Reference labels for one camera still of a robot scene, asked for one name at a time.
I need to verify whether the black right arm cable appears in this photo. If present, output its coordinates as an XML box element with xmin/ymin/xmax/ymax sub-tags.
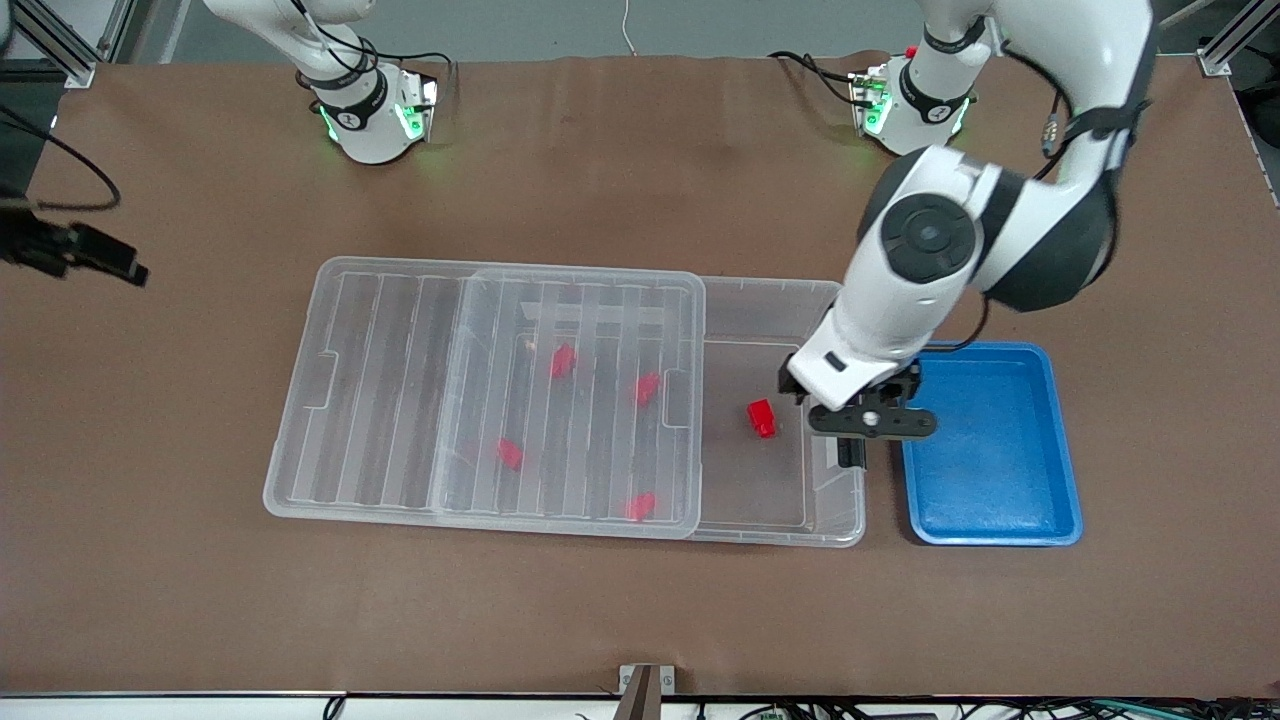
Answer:
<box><xmin>0</xmin><ymin>103</ymin><xmax>123</xmax><ymax>214</ymax></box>

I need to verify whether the clear plastic storage box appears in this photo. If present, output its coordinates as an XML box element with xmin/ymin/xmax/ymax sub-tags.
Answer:
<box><xmin>436</xmin><ymin>270</ymin><xmax>868</xmax><ymax>549</ymax></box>

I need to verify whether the brown table mat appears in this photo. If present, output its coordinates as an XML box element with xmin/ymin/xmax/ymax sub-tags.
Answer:
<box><xmin>0</xmin><ymin>52</ymin><xmax>1280</xmax><ymax>700</ymax></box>

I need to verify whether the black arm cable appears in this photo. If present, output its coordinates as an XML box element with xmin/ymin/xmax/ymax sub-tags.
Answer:
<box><xmin>0</xmin><ymin>103</ymin><xmax>123</xmax><ymax>214</ymax></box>
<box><xmin>938</xmin><ymin>48</ymin><xmax>1069</xmax><ymax>354</ymax></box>

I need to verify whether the blue plastic tray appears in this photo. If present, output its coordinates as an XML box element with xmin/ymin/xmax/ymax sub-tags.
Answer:
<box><xmin>899</xmin><ymin>340</ymin><xmax>1085</xmax><ymax>548</ymax></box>

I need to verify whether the clear plastic box lid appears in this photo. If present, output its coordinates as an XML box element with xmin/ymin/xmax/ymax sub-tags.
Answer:
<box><xmin>262</xmin><ymin>256</ymin><xmax>708</xmax><ymax>542</ymax></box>

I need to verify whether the grey metal table bracket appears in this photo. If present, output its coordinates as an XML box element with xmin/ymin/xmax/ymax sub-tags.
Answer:
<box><xmin>617</xmin><ymin>663</ymin><xmax>678</xmax><ymax>720</ymax></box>

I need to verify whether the black base cable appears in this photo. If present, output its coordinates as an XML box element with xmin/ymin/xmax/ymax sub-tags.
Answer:
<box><xmin>358</xmin><ymin>38</ymin><xmax>458</xmax><ymax>79</ymax></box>
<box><xmin>768</xmin><ymin>49</ymin><xmax>863</xmax><ymax>107</ymax></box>

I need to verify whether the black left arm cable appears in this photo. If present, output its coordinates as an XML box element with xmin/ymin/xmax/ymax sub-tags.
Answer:
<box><xmin>938</xmin><ymin>48</ymin><xmax>1069</xmax><ymax>354</ymax></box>

